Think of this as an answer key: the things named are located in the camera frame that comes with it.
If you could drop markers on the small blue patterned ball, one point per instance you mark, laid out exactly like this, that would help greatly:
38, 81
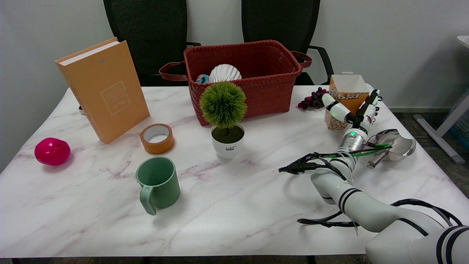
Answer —
202, 79

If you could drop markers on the green mug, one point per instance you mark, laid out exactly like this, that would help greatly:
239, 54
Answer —
159, 183

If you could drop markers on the dark purple grape bunch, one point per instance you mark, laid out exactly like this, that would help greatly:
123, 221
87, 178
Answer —
312, 99

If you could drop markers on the orange hardcover book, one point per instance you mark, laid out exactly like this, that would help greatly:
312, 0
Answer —
110, 91

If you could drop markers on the black mesh office chair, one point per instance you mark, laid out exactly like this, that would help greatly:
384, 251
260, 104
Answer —
146, 36
282, 22

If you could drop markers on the white pleated paper ball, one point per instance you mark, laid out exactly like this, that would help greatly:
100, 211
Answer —
224, 73

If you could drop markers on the orange white popcorn box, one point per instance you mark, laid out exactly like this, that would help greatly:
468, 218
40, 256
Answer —
346, 91

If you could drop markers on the green plant in white pot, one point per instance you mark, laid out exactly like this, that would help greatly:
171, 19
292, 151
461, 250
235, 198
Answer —
224, 110

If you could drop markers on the pink ball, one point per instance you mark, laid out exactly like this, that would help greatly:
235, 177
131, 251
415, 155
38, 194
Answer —
52, 151

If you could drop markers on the steel scoop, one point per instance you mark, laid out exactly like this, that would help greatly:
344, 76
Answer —
401, 145

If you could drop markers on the brown tape roll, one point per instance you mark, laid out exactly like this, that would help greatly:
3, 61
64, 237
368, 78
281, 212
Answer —
157, 139

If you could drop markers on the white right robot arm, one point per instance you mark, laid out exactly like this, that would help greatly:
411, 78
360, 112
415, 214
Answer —
366, 209

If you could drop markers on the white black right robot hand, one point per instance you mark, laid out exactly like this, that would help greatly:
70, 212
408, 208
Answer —
362, 115

